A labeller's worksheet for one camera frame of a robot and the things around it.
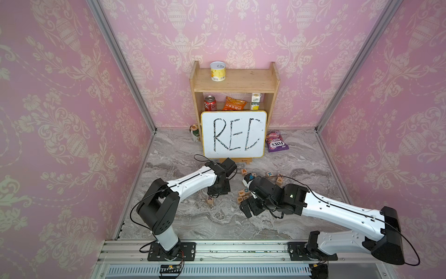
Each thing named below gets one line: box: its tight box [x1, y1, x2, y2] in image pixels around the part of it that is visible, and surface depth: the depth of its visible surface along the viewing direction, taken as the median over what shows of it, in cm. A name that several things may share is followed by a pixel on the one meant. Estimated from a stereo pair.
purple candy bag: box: [265, 129, 290, 153], surface depth 111 cm
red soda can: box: [203, 94, 218, 112], surface depth 92 cm
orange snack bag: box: [223, 95, 247, 111], surface depth 101 cm
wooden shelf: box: [189, 61, 281, 142], surface depth 84 cm
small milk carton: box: [250, 93, 262, 111], surface depth 91 cm
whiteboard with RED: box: [200, 110, 268, 159], surface depth 96 cm
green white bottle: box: [189, 124, 200, 142], surface depth 108 cm
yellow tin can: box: [209, 61, 226, 82], surface depth 82 cm
